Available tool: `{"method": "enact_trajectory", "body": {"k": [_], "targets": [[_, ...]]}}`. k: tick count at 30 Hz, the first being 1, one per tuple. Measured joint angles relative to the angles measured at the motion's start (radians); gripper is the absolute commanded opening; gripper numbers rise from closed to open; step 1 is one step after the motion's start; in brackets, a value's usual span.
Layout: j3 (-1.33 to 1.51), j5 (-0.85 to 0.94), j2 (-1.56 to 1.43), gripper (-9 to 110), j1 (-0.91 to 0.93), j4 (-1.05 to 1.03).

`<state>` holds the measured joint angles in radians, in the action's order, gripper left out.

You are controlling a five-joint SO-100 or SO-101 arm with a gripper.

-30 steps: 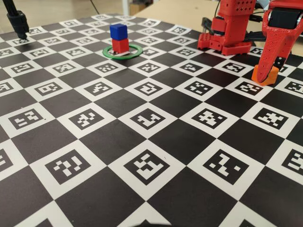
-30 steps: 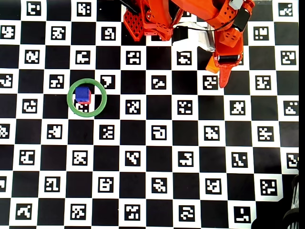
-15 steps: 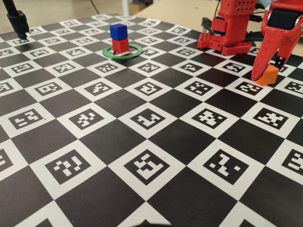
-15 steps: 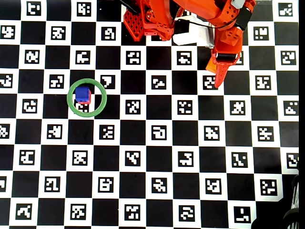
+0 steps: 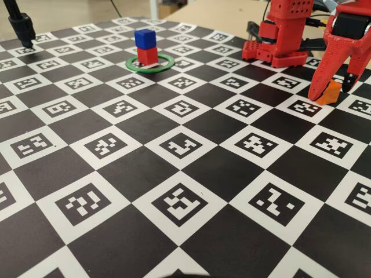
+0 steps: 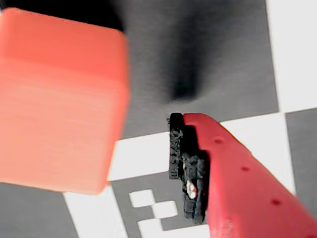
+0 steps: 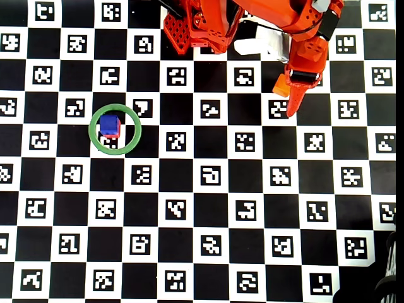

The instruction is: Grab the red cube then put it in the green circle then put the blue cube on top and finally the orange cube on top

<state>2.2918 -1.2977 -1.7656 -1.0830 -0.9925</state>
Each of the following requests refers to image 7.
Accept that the black camera stand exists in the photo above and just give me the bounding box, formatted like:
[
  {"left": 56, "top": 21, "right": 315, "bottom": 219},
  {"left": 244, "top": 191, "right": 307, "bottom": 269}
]
[{"left": 334, "top": 230, "right": 404, "bottom": 303}]

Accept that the blue cube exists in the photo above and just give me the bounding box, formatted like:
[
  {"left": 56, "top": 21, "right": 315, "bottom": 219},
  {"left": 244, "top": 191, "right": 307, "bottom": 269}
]
[{"left": 99, "top": 114, "right": 120, "bottom": 135}]

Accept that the orange cube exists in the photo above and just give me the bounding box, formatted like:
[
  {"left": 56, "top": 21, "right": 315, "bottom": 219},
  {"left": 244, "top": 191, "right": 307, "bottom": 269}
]
[{"left": 272, "top": 74, "right": 291, "bottom": 97}]

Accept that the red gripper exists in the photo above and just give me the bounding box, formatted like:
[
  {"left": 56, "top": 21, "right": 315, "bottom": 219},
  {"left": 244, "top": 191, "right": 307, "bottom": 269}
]
[{"left": 283, "top": 6, "right": 342, "bottom": 119}]

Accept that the red cube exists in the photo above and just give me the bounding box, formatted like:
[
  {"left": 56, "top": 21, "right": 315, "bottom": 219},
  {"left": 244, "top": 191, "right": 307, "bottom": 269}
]
[{"left": 102, "top": 118, "right": 122, "bottom": 139}]

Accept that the green ring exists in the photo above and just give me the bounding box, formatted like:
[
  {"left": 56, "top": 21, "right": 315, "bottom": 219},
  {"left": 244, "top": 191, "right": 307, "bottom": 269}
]
[{"left": 88, "top": 103, "right": 143, "bottom": 156}]

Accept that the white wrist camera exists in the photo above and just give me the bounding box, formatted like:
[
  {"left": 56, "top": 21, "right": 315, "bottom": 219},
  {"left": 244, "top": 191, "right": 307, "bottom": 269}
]
[{"left": 234, "top": 23, "right": 291, "bottom": 62}]

